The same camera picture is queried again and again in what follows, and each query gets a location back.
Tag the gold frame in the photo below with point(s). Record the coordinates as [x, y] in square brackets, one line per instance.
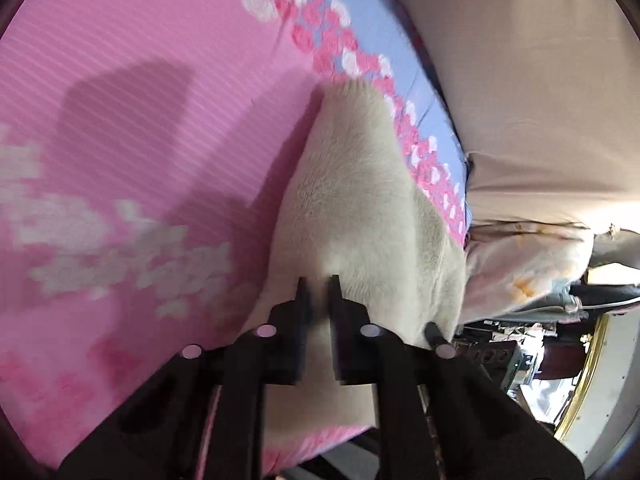
[587, 375]

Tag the floral pillow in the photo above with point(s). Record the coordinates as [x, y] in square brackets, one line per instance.
[520, 265]

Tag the beige draped cloth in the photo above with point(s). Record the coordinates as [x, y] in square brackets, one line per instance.
[525, 85]

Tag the dark red furniture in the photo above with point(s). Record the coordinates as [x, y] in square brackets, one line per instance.
[560, 360]

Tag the black speaker box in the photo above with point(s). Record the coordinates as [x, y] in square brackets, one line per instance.
[487, 360]

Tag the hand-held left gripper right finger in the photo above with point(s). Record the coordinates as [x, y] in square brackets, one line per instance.
[337, 320]

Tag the pink floral bed sheet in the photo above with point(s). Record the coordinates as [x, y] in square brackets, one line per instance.
[125, 60]

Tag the cream sweater with black hearts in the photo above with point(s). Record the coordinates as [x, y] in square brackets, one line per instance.
[360, 200]

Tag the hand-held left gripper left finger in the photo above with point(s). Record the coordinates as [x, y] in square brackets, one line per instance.
[302, 320]

